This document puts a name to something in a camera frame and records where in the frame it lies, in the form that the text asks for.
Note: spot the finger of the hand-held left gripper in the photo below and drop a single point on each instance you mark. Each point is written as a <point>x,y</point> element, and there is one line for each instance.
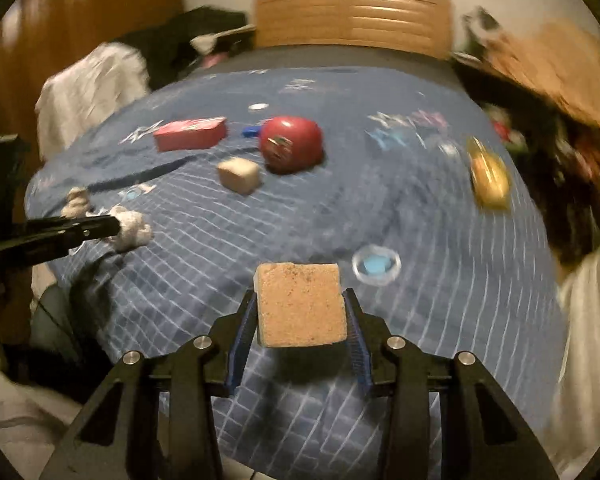
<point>55,234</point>

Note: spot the small white cap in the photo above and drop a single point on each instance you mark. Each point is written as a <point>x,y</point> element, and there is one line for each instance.
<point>258,107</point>

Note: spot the small blue object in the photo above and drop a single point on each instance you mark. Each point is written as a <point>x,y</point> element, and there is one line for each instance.
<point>251,132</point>

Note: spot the blue printed blanket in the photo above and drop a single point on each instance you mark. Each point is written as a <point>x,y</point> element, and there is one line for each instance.
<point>380,210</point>

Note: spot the white bedsheet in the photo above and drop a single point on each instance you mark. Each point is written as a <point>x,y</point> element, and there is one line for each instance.
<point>20,410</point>

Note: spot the white fabric heap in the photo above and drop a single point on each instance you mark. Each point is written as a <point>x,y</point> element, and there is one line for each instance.
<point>590,335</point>

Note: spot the pink box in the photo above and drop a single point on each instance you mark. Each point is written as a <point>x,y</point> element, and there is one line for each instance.
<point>190,135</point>

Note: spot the beige sponge cube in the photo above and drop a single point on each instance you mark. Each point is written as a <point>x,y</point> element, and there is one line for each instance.
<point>237,175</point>

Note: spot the clear plastic lid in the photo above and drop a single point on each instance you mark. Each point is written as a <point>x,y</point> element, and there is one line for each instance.
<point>375,264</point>

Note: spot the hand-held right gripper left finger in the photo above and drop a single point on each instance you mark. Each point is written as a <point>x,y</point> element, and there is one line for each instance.
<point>242,345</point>

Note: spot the wooden wardrobe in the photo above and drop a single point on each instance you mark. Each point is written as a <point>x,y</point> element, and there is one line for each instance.
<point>55,35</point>

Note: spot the white crumpled cloth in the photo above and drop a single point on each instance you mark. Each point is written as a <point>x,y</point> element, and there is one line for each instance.
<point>90,90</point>

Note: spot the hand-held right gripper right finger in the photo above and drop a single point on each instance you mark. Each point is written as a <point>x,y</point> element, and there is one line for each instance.
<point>358,345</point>

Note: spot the black bag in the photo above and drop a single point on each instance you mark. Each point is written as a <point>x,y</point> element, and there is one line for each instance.
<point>175,45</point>

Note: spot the tan sponge block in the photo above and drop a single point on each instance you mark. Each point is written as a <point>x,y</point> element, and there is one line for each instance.
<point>300,305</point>

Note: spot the wooden headboard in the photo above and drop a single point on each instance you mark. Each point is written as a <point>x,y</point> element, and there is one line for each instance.
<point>350,20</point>

